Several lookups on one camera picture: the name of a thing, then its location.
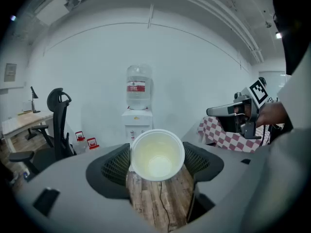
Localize black desk lamp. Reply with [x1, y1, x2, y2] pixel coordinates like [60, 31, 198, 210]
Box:
[29, 86, 41, 114]

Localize person's right forearm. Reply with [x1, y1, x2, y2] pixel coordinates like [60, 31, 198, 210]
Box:
[256, 102, 290, 129]

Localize white ceiling pipes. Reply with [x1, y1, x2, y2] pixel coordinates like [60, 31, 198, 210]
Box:
[65, 0, 265, 63]

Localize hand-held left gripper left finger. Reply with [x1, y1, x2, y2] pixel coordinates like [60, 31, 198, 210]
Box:
[14, 142, 156, 233]

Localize person's black clothing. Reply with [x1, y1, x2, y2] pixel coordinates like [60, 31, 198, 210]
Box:
[272, 0, 311, 75]

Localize red white checkered tablecloth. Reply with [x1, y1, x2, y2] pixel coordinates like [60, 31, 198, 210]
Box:
[198, 116, 272, 154]

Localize large clear water bottle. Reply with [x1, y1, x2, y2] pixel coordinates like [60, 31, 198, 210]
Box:
[125, 64, 154, 111]

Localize white ceiling air conditioner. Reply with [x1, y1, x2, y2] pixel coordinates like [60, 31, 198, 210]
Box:
[35, 0, 70, 25]

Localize white cup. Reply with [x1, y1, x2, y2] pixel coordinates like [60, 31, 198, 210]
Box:
[130, 129, 186, 182]

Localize grey wall panel box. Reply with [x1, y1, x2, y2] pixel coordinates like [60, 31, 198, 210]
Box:
[4, 63, 17, 83]

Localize white water dispenser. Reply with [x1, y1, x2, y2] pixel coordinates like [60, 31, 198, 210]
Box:
[121, 109, 154, 143]

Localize person's right hand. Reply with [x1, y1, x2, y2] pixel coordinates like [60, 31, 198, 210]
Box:
[234, 105, 252, 125]

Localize wooden desk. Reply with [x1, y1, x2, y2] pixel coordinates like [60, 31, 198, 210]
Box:
[1, 110, 54, 153]

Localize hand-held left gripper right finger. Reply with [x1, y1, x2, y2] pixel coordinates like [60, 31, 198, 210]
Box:
[170, 130, 292, 233]

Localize black office chair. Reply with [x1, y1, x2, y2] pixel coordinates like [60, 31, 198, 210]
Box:
[9, 87, 77, 177]

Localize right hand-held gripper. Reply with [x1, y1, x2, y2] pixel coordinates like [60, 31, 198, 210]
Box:
[206, 78, 276, 140]

